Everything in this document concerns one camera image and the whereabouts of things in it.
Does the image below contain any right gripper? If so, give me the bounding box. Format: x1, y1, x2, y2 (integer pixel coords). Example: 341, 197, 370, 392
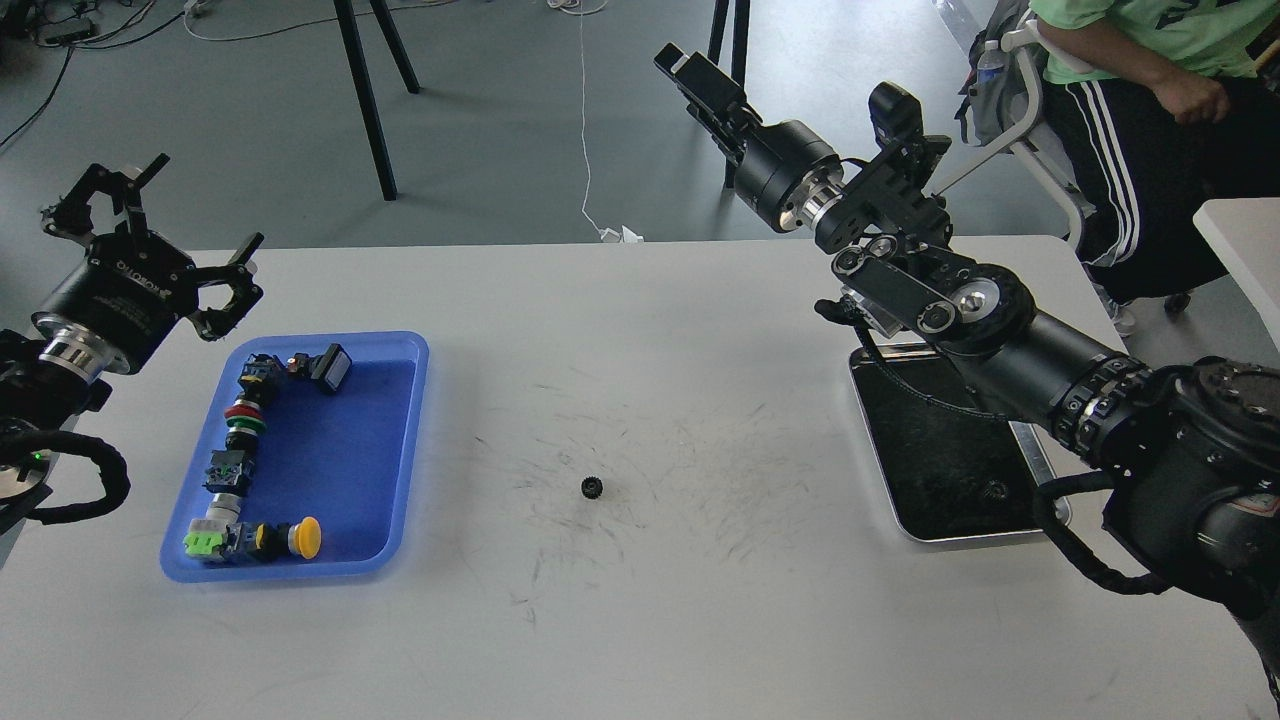
654, 44, 844, 233

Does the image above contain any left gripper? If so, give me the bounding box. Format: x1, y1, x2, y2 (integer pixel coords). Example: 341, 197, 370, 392
32, 152, 266, 377

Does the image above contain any small black gear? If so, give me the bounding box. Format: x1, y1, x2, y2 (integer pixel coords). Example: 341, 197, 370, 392
980, 480, 1009, 503
580, 477, 604, 500

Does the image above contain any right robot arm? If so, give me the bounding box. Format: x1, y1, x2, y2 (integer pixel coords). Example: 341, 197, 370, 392
654, 44, 1279, 691

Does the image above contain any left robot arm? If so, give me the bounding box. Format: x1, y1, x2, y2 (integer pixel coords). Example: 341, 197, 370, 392
1, 154, 264, 530

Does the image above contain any black table leg right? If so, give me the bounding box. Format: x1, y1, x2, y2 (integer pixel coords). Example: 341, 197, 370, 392
704, 0, 753, 190

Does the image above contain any black table leg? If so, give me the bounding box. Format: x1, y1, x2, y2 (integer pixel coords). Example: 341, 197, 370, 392
333, 0, 422, 202
704, 0, 753, 190

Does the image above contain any red green indicator stack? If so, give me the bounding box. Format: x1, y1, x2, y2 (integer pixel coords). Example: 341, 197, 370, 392
223, 397, 268, 454

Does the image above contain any black square push button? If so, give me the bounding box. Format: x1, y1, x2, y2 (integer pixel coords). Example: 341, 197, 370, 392
285, 343, 352, 395

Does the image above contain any blue plastic tray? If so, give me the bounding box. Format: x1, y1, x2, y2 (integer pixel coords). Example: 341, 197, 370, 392
159, 331, 430, 583

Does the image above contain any white office chair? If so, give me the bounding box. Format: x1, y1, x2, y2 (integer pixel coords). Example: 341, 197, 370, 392
931, 0, 1196, 313

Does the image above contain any yellow push button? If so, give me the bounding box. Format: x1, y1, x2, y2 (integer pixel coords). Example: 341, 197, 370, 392
248, 516, 323, 562

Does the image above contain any black table leg left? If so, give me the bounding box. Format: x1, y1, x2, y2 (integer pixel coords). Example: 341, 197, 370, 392
333, 0, 422, 202

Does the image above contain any metal tray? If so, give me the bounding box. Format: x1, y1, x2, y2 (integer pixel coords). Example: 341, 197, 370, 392
847, 348, 1055, 543

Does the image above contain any seated person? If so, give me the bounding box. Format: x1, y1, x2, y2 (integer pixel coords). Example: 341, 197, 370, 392
1029, 1, 1279, 305

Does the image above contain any white side table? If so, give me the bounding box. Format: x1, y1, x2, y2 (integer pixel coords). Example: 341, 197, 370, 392
1193, 197, 1279, 345

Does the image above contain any blue black switch block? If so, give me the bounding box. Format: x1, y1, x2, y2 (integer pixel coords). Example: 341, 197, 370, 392
238, 354, 288, 407

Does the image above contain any white cable on floor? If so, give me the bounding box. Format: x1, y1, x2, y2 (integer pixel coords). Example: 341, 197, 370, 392
547, 0, 646, 243

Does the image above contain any black green switch block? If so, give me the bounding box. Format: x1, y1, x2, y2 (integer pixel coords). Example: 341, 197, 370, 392
204, 448, 256, 498

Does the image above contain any green switch component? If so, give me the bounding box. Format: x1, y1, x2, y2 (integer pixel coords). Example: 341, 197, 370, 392
183, 493, 252, 565

